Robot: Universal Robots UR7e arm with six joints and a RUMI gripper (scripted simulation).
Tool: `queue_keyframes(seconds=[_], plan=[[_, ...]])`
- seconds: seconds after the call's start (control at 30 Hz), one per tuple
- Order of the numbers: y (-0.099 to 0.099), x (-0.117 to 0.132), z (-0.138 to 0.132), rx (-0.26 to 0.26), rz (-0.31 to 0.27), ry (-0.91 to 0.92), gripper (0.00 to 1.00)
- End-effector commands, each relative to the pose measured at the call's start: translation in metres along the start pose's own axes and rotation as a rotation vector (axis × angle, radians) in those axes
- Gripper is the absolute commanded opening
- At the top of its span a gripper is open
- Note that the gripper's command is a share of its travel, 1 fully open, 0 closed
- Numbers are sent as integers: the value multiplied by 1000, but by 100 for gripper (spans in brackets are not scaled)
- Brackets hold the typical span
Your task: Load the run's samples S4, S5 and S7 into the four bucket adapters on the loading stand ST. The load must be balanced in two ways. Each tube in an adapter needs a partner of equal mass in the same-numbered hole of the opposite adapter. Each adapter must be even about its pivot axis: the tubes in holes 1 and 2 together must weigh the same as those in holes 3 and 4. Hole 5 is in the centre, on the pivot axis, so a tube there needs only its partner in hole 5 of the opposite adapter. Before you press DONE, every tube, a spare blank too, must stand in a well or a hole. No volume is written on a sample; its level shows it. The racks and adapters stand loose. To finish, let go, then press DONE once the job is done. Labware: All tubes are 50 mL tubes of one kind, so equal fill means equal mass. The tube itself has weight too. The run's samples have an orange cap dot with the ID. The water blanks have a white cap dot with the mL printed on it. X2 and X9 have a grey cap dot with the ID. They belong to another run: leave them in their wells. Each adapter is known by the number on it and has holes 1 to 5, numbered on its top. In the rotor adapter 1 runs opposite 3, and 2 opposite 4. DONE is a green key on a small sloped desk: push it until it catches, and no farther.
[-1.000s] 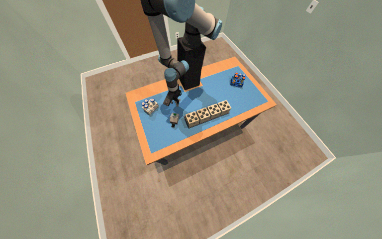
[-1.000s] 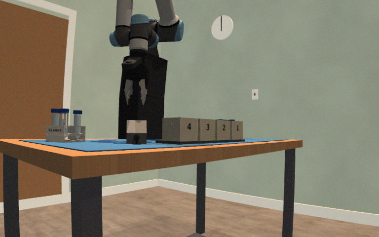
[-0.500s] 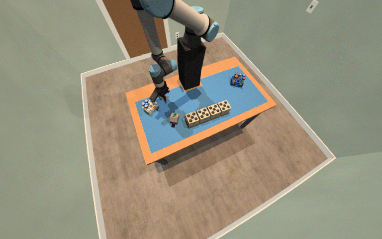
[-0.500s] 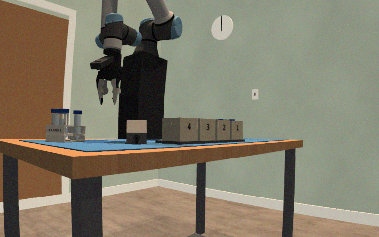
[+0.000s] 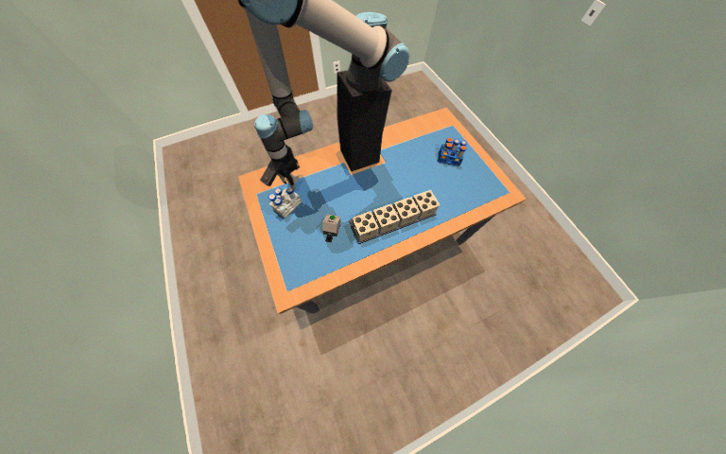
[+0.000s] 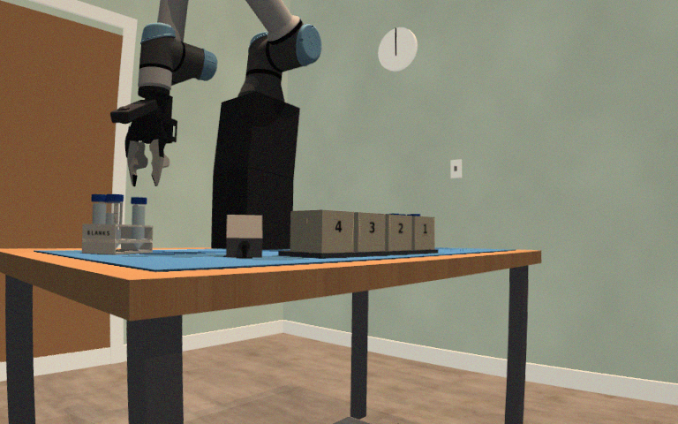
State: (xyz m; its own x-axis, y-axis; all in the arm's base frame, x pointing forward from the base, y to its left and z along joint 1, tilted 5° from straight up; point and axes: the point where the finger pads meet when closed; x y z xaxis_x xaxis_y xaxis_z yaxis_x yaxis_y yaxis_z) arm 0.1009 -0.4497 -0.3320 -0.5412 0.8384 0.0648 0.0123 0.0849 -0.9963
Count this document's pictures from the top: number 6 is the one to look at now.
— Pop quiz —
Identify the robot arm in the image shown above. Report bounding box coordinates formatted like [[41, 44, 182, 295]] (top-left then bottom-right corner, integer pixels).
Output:
[[110, 0, 321, 124]]

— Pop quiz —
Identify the beige tube rack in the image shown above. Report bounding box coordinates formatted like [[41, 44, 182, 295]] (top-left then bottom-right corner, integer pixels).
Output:
[[82, 223, 153, 254]]

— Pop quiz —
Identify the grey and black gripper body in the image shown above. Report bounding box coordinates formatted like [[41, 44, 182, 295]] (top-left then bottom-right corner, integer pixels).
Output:
[[131, 86, 177, 144]]

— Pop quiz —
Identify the beige bucket adapter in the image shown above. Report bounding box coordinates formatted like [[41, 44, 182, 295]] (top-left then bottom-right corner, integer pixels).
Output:
[[411, 216, 435, 250], [385, 214, 412, 251], [290, 210, 354, 254], [354, 212, 385, 252]]

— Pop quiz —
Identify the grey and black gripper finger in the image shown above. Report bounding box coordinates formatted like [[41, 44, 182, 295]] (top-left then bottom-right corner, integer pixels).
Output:
[[149, 124, 170, 186], [125, 126, 148, 186]]

